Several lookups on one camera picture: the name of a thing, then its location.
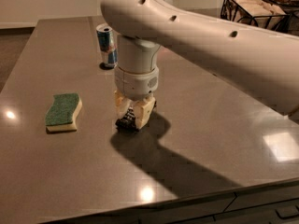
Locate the green yellow sponge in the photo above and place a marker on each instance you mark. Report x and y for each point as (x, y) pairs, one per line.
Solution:
(63, 113)

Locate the blue silver energy drink can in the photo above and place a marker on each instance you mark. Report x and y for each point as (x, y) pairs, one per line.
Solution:
(107, 46)

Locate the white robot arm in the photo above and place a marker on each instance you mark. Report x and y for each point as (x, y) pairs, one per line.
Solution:
(262, 63)

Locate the black rxbar chocolate bar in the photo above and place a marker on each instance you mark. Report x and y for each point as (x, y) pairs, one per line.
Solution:
(127, 122)

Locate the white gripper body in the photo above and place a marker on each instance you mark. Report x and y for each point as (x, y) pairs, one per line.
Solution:
(135, 83)

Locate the white napkins stack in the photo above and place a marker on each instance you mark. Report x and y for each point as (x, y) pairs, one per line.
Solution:
(255, 8)

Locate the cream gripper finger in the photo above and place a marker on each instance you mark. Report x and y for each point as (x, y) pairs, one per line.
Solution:
(122, 104)
(142, 110)

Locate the dark cabinet drawer handle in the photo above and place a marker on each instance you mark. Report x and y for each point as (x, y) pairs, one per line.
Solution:
(288, 212)

